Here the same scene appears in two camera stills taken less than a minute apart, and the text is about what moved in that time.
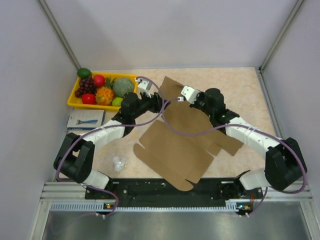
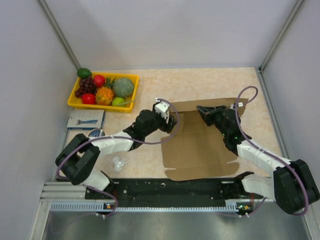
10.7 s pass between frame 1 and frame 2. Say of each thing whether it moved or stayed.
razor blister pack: stayed
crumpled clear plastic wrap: stayed
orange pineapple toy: stayed
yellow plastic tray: stayed
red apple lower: stayed
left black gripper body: moved
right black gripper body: moved
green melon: stayed
